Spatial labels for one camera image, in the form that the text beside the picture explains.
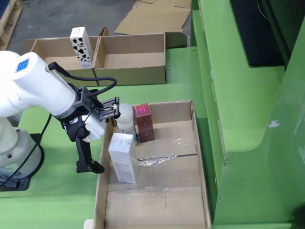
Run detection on long thin black cable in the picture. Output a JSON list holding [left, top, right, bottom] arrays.
[[0, 114, 52, 191]]

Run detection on white bottle teal label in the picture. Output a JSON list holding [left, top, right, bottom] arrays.
[[115, 103, 139, 146]]

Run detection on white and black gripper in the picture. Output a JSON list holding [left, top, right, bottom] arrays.
[[61, 114, 106, 174]]

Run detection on black gripper cable with plug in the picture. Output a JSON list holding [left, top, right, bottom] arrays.
[[45, 62, 118, 105]]

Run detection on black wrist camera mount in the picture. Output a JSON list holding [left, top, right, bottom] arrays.
[[71, 85, 120, 121]]

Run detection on green metal machine housing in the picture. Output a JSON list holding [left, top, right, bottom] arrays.
[[190, 0, 305, 229]]

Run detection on cow print carton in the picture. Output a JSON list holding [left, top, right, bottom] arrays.
[[69, 26, 93, 69]]

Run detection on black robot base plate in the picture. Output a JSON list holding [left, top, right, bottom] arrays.
[[0, 133, 45, 191]]

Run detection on open cardboard box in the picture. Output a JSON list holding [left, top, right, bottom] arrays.
[[23, 35, 101, 88], [91, 26, 167, 86]]

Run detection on flattened cardboard sheet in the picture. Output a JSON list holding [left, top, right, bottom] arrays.
[[114, 0, 193, 36], [135, 0, 193, 10]]

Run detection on wooden pallet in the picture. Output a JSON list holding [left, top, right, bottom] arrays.
[[0, 0, 23, 52]]

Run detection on tall white carton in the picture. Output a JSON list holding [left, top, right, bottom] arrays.
[[108, 133, 140, 185]]

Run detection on dark red box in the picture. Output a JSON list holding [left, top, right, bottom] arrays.
[[132, 103, 156, 143]]

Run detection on shallow cardboard tray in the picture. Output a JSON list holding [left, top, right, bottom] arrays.
[[92, 100, 212, 229]]

